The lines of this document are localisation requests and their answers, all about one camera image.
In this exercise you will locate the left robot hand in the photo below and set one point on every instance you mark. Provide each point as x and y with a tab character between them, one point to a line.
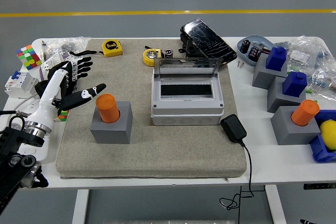
51	90

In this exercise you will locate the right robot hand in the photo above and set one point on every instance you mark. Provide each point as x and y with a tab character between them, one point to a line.
305	221

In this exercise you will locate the orange cylinder battery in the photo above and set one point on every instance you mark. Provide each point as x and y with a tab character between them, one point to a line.
304	112
106	110

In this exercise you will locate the white junction box clear lid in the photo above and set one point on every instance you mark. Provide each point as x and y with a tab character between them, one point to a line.
186	111

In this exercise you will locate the blue block battery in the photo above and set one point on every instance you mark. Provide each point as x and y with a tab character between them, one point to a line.
296	83
276	58

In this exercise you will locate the black box with cracked lid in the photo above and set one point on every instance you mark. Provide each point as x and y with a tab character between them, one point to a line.
207	41

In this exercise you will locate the small colourful puzzle cube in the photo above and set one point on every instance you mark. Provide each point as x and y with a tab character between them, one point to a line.
62	116

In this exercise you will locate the white modular socket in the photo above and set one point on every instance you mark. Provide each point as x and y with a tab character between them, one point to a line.
52	61

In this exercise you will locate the white circuit breaker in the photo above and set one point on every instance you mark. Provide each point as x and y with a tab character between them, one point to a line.
19	84

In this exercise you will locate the black table control panel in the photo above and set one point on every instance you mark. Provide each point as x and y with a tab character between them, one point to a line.
319	186

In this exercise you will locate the clear pen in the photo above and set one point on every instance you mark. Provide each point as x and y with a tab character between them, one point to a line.
43	51

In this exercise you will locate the large colourful puzzle cube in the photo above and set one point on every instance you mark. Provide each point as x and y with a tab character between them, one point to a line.
28	56

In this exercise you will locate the clear plastic parts bag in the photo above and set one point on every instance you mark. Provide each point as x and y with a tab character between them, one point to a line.
65	44
324	79
302	48

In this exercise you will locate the white table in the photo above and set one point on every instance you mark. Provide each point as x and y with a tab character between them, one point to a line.
267	161

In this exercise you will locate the blue plastic bin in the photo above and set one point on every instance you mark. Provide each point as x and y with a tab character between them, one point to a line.
321	150

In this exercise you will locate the grey block holder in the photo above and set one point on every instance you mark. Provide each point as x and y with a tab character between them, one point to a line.
263	75
278	100
111	132
291	133

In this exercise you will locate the square yellow tape measure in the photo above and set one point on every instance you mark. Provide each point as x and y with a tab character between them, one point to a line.
112	48

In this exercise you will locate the yellow lemon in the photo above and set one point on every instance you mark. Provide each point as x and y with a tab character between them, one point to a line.
329	132

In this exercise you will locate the round yellow tape measure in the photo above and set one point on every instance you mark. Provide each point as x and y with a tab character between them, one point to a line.
150	57

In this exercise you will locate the black power adapter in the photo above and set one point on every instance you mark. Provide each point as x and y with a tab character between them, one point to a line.
233	128

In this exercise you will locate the grey-brown fabric mat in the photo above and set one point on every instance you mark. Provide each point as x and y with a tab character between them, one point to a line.
157	150

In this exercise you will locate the small black capacitor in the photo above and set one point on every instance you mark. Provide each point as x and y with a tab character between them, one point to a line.
168	53

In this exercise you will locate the blue-grey oval tray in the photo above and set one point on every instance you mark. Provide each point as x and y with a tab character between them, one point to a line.
244	56

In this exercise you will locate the silver metal clip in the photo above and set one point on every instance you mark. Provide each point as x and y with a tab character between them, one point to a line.
258	45

